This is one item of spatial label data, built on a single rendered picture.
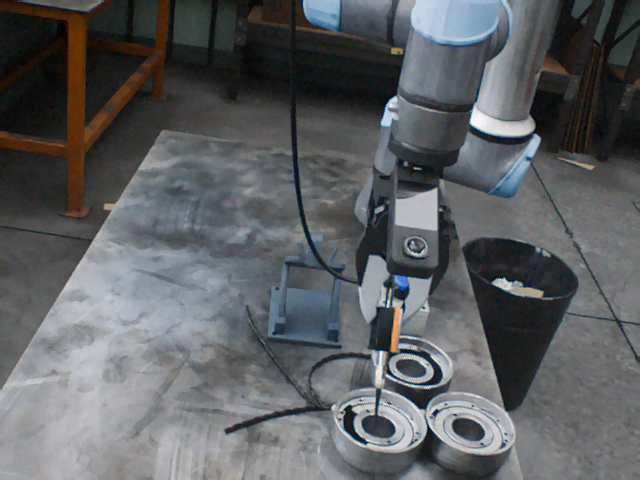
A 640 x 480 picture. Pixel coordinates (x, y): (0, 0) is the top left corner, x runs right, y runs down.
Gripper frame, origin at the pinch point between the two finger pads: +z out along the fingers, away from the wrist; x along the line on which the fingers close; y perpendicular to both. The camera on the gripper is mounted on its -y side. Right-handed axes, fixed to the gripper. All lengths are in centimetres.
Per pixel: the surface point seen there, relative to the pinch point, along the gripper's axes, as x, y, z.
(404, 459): -3.7, -8.1, 12.4
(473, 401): -13.3, 2.4, 11.8
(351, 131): -29, 322, 94
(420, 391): -6.7, 2.8, 11.6
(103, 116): 81, 222, 67
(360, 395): 0.7, 1.0, 11.7
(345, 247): 0.1, 42.8, 15.0
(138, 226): 34, 41, 15
